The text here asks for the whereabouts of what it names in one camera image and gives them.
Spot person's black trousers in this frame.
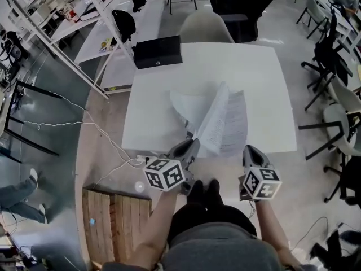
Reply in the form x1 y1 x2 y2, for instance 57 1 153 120
168 187 258 245

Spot dark round bin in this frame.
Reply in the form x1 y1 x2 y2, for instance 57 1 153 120
340 229 361 244

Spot white desk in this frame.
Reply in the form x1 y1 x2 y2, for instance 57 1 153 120
311 0 356 43

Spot white floor cable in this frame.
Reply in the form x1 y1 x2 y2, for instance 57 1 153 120
24 93 145 189

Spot yellow booklet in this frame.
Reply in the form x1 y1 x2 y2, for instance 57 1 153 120
99 37 114 53

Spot black headset with cables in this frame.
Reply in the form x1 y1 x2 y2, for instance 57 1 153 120
0 31 29 80

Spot black floor stand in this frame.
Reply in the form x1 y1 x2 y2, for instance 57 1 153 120
309 229 344 269

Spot black box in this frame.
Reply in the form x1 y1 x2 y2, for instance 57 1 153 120
132 34 183 69

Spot person's left black shoe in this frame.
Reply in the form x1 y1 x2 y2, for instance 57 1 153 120
186 179 204 206

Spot black high-back office chair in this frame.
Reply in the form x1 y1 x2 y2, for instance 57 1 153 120
196 0 279 42

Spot person's left forearm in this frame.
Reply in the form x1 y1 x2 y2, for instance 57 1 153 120
121 190 179 271

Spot wooden pallet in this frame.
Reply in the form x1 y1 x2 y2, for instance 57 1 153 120
81 187 153 270

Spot dark table black legs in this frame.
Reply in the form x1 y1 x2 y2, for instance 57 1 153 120
0 79 61 163

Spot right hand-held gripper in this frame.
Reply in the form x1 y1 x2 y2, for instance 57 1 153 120
238 145 283 202

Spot person's right black shoe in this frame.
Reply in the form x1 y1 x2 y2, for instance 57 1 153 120
206 178 221 206

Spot black mesh office chair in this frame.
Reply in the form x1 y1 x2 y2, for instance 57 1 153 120
300 8 354 112

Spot beige shell chair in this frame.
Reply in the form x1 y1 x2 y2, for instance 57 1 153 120
177 11 235 43

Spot person's black shoe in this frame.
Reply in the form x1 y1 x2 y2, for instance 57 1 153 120
186 179 204 206
206 178 221 206

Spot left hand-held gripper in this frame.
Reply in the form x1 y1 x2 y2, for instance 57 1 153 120
143 138 201 196

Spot light gray shell chair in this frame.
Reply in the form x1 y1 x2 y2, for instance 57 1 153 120
298 103 361 161
327 75 361 115

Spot gray chair black legs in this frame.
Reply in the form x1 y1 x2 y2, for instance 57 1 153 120
296 0 331 39

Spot person's right forearm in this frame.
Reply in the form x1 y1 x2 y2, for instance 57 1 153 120
255 199 304 271

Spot white metal shelf rack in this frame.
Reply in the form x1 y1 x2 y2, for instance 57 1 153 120
0 0 168 100

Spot white box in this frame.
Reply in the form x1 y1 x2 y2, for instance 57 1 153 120
27 0 61 19

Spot paperback book yellow-green cover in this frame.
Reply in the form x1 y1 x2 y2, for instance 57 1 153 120
169 81 249 159

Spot thin gray floor cable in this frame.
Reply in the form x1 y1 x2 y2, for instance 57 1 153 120
290 216 330 251

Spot person's gray shirt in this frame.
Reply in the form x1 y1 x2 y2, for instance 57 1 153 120
101 226 283 271

